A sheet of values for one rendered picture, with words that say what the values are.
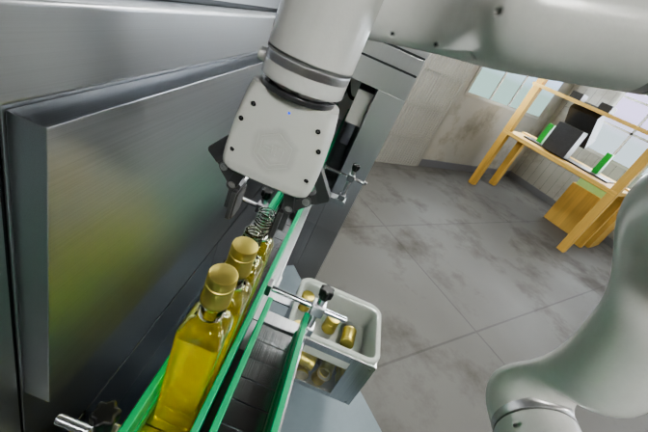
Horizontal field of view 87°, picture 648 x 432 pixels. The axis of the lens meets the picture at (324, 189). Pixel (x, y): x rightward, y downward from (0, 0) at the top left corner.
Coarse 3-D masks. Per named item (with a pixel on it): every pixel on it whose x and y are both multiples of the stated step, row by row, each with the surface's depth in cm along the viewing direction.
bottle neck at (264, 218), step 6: (258, 210) 54; (264, 210) 56; (270, 210) 56; (258, 216) 54; (264, 216) 54; (270, 216) 54; (258, 222) 54; (264, 222) 54; (270, 222) 54; (264, 228) 55; (264, 234) 56
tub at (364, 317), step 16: (304, 288) 89; (336, 288) 90; (336, 304) 91; (352, 304) 90; (368, 304) 90; (320, 320) 89; (352, 320) 92; (368, 320) 90; (320, 336) 85; (336, 336) 86; (368, 336) 86; (352, 352) 75; (368, 352) 81
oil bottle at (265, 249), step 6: (264, 240) 56; (270, 240) 57; (264, 246) 56; (270, 246) 57; (258, 252) 55; (264, 252) 56; (270, 252) 58; (264, 258) 56; (264, 264) 57; (258, 276) 58; (258, 282) 64; (252, 294) 60; (246, 312) 67; (240, 324) 64
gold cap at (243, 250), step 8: (240, 240) 44; (248, 240) 44; (232, 248) 42; (240, 248) 43; (248, 248) 43; (256, 248) 44; (232, 256) 43; (240, 256) 42; (248, 256) 42; (232, 264) 43; (240, 264) 43; (248, 264) 43; (240, 272) 44; (248, 272) 45
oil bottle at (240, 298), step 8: (240, 288) 46; (248, 288) 48; (232, 296) 45; (240, 296) 46; (248, 296) 48; (232, 304) 45; (240, 304) 46; (232, 312) 45; (240, 312) 46; (240, 320) 53; (232, 328) 47; (232, 336) 49; (224, 352) 49; (224, 360) 55; (216, 368) 51; (216, 376) 53
